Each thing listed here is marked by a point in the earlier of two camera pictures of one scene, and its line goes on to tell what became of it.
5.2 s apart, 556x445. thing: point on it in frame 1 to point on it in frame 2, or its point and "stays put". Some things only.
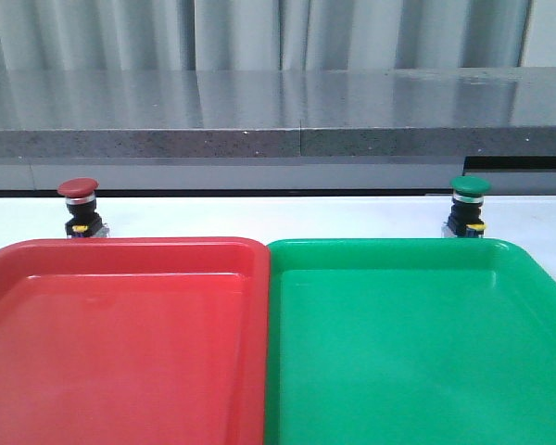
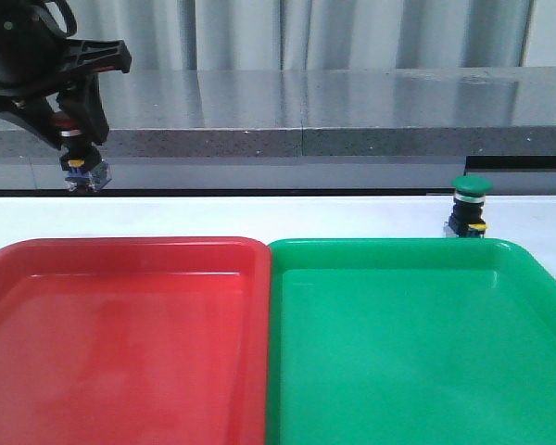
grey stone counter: x=278 y=129 stays put
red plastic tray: x=126 y=341 stays put
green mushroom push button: x=464 y=221 stays put
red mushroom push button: x=80 y=198 to x=81 y=161
